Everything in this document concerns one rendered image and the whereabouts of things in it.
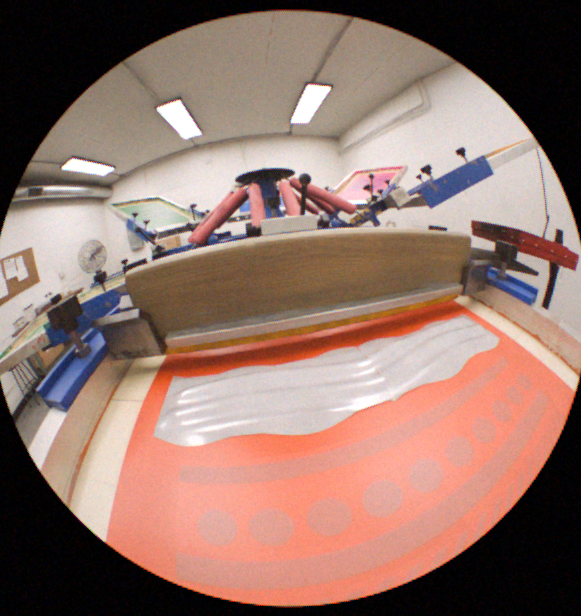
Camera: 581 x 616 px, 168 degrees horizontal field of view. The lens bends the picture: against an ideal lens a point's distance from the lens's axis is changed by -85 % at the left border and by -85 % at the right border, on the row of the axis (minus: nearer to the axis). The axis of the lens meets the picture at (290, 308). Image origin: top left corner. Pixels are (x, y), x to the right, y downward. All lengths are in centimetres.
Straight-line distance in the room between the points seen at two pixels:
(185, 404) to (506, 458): 24
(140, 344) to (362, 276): 22
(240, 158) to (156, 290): 441
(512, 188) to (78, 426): 240
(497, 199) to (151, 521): 237
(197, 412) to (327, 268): 15
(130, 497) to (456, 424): 22
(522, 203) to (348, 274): 208
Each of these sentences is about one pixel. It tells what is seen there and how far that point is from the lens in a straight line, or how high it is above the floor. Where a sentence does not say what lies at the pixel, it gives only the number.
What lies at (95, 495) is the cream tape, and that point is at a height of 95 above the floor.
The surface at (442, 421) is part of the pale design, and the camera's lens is 16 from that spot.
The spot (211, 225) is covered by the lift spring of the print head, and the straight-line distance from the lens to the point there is 80.
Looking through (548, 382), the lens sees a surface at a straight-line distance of 28.
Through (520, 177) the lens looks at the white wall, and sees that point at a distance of 222.
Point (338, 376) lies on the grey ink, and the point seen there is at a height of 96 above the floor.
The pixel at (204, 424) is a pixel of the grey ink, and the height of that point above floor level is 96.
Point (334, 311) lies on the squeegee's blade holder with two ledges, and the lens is 17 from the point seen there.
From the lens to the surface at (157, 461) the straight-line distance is 16.
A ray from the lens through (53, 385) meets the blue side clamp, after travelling 24.
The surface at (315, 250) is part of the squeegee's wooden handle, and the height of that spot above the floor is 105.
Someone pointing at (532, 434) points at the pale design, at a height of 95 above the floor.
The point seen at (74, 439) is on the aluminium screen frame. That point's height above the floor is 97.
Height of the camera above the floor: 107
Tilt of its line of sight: 26 degrees down
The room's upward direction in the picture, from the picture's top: 7 degrees counter-clockwise
